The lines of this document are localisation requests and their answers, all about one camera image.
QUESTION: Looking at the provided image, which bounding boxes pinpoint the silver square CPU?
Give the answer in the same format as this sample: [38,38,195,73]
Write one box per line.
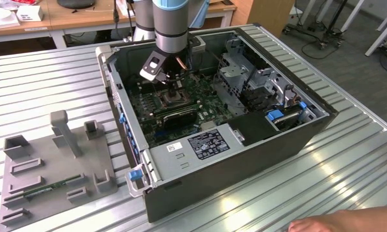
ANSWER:
[163,93,185,106]

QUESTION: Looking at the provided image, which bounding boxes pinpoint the CPU socket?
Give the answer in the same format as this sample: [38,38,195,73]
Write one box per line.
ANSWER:
[157,88,193,109]

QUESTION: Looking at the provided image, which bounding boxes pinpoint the green motherboard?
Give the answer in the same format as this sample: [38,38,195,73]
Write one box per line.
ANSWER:
[129,72,237,148]

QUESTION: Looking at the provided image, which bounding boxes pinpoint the grey metal drive cage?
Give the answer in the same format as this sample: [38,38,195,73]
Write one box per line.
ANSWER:
[213,36,281,116]

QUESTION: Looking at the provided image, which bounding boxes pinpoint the black fan expansion card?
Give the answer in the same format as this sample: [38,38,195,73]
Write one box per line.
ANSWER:
[153,105,201,130]

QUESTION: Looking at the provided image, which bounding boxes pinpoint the wooden desk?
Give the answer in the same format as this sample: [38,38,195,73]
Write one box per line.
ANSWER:
[0,0,238,49]

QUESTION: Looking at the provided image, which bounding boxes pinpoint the blue disk carrier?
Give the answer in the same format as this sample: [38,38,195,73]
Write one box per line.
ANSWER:
[265,109,285,121]

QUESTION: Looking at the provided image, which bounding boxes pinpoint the wooden cabinet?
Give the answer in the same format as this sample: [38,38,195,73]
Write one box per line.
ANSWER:
[247,0,297,38]

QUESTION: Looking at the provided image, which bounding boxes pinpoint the grey power supply unit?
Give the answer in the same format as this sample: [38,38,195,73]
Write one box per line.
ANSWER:
[147,123,247,182]

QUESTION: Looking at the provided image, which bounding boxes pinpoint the dark grey oval object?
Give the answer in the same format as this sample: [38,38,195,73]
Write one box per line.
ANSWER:
[58,0,96,9]

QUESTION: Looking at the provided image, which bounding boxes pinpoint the white cardboard box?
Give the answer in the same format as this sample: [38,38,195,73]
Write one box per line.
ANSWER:
[16,5,44,22]

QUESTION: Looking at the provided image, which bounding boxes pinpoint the black PC case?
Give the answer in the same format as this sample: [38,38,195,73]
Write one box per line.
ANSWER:
[95,24,340,223]

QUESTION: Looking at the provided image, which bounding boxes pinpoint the grey parts rack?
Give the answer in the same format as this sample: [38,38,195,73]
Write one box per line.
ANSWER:
[0,110,119,227]

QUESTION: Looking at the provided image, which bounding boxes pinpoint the red white plastic bag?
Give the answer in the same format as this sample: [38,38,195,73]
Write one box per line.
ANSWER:
[6,0,43,7]

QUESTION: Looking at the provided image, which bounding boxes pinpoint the black wheeled stand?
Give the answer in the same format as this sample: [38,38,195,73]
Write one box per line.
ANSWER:
[283,0,352,50]

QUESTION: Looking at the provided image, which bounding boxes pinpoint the white foam tray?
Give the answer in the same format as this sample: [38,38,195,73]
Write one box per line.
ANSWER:
[0,6,20,31]

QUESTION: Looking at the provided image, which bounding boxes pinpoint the green RAM stick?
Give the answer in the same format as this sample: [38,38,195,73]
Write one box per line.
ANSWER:
[22,177,82,198]

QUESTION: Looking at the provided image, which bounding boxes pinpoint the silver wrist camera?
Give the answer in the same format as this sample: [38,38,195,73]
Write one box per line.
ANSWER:
[190,36,209,53]
[139,50,167,82]

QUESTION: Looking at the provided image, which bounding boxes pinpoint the black wire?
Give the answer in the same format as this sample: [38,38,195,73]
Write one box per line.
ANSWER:
[285,84,303,107]

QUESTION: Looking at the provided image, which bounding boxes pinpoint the white table frame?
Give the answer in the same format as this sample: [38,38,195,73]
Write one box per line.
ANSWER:
[341,0,387,58]

